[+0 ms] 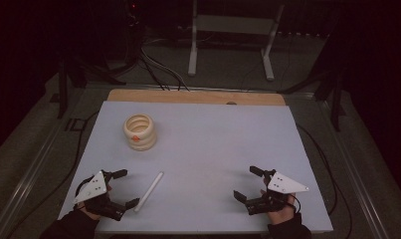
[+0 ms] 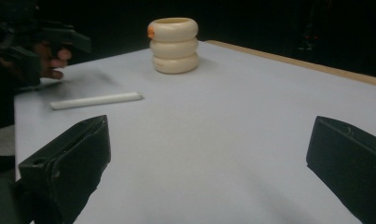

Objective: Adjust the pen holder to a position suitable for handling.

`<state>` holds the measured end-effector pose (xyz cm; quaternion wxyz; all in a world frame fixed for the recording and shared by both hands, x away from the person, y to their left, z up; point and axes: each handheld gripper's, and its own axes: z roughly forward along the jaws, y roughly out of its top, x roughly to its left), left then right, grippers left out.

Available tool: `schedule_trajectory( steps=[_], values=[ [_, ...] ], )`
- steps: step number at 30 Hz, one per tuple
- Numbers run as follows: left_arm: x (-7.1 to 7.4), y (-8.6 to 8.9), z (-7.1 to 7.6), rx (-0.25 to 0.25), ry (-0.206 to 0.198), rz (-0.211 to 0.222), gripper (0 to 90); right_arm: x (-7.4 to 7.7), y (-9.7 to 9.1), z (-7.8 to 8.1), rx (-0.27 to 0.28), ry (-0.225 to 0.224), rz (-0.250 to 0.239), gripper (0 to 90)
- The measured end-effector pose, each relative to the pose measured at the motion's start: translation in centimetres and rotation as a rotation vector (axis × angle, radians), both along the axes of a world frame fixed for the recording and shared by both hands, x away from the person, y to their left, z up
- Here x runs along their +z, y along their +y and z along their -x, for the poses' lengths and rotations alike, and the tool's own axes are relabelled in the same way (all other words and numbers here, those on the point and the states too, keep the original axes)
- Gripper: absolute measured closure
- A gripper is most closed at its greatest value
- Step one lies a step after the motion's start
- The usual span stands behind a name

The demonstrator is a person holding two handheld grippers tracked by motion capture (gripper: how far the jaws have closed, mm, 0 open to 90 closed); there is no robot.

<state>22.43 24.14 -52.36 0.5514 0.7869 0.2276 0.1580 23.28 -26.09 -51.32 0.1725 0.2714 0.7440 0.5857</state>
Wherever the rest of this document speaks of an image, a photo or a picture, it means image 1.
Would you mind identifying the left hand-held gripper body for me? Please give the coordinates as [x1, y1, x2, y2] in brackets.
[72, 169, 127, 222]

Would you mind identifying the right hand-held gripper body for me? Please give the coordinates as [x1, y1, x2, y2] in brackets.
[245, 168, 310, 216]

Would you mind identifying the white stick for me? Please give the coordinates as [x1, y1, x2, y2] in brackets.
[133, 170, 165, 213]

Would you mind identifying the person's left hand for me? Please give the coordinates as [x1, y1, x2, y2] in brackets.
[76, 184, 113, 221]

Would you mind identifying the person's right hand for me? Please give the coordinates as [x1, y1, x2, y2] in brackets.
[259, 177, 298, 227]

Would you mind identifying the cream ribbed cup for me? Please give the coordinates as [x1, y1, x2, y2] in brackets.
[122, 113, 158, 152]

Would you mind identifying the white table mat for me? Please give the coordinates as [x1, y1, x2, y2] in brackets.
[57, 101, 334, 234]

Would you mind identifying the wooden table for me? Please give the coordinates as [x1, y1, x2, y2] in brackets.
[106, 88, 287, 107]

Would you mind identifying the black tripod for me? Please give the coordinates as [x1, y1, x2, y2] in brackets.
[277, 64, 348, 132]
[56, 54, 126, 120]

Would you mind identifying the dark device with red light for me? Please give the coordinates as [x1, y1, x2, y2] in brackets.
[120, 0, 146, 69]

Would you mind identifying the grey metal stand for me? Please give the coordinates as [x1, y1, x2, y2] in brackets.
[187, 0, 286, 82]

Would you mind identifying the black floor cable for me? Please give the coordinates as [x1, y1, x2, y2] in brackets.
[295, 122, 354, 239]
[4, 111, 100, 239]

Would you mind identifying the bundle of cables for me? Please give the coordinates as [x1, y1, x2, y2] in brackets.
[138, 46, 191, 93]

